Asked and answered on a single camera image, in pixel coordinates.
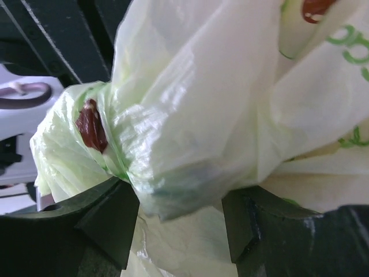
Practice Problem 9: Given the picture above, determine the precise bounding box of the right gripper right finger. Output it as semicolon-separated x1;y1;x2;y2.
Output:
222;187;368;277

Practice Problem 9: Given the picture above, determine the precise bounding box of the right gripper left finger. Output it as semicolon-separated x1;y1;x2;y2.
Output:
1;178;139;276

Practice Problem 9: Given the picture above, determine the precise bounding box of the green avocado-print plastic bag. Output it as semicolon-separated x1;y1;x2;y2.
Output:
30;1;368;276

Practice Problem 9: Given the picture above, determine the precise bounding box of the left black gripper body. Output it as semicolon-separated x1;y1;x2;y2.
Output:
1;0;130;85

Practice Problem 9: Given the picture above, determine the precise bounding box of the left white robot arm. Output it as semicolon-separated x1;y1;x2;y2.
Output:
1;1;129;185

